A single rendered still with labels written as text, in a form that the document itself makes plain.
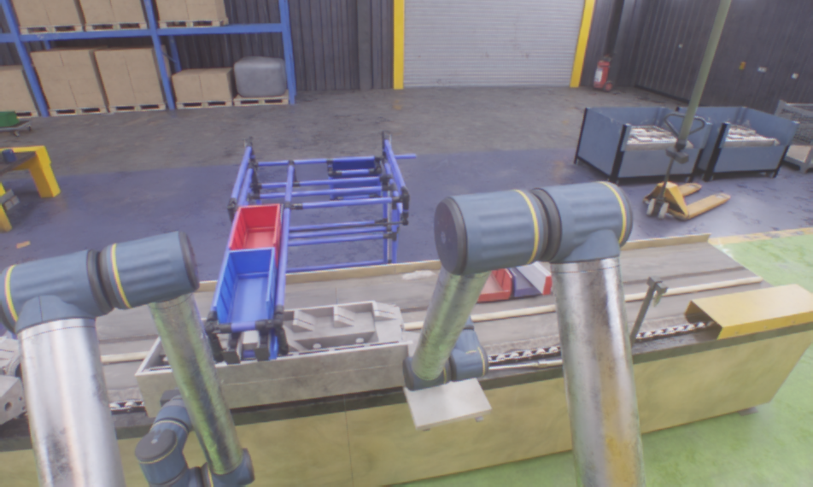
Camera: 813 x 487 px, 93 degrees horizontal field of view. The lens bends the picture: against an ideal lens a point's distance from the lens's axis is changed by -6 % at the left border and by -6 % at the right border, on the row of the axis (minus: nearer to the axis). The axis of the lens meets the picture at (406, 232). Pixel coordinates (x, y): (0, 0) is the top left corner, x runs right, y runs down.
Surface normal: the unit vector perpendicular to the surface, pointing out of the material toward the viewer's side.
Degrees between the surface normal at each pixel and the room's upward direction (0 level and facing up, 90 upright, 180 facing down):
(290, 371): 80
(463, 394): 0
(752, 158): 90
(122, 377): 0
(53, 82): 90
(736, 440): 0
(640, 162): 90
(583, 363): 72
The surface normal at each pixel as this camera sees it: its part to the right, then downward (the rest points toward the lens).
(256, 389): 0.18, 0.33
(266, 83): 0.22, 0.54
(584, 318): -0.57, 0.04
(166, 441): 0.03, -0.94
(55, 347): 0.47, -0.39
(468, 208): 0.11, -0.65
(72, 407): 0.64, -0.41
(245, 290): 0.04, -0.81
